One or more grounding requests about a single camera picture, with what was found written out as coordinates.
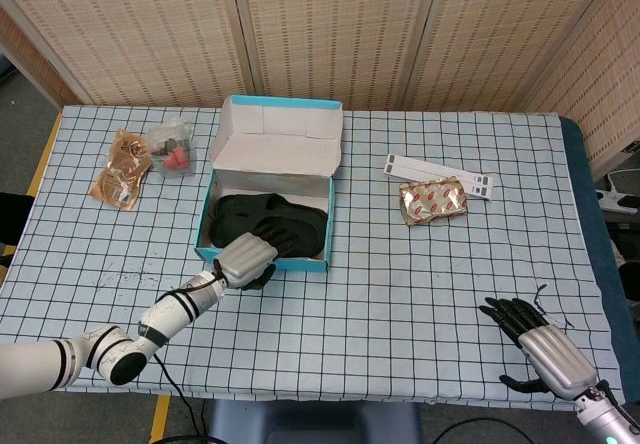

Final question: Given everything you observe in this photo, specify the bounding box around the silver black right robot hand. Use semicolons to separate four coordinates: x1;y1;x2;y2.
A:
478;297;600;400

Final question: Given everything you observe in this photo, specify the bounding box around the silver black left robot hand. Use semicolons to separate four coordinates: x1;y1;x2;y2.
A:
213;231;292;291

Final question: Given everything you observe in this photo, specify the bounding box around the black slide slipper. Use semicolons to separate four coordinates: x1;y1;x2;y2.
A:
259;203;329;260
207;192;301;261

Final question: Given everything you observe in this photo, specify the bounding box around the blue cardboard shoe box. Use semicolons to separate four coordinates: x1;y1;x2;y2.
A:
193;94;344;273

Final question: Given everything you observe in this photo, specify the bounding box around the white plastic strip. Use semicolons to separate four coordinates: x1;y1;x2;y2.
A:
383;152;495;200

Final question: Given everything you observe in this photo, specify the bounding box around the clear bag with red pieces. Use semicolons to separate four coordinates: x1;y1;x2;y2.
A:
146;117;197;179

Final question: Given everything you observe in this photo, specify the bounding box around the dark equipment on floor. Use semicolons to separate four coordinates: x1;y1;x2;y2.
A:
607;221;640;305

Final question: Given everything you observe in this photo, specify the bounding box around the blue checked tablecloth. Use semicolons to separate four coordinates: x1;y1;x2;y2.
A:
0;105;626;408

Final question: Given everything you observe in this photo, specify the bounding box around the brown snack pouch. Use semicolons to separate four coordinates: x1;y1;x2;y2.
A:
88;128;154;211

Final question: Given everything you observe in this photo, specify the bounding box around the dark blue table pad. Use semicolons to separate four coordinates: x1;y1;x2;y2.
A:
557;115;640;390

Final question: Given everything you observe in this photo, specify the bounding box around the white floor device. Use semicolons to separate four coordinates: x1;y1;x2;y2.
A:
594;168;640;213

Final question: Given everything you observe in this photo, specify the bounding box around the blue stool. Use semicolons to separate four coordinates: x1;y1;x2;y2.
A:
207;398;424;444

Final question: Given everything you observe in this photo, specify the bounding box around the gold foil packet red print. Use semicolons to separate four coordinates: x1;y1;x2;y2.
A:
398;175;470;226

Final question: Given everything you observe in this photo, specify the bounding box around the black object beside table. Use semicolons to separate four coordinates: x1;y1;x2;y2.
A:
0;191;36;245

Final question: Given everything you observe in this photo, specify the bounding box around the woven folding screen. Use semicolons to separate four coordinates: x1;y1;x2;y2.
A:
0;0;640;180

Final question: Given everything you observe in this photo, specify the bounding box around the black floor cable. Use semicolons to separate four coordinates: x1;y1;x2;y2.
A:
434;416;581;444

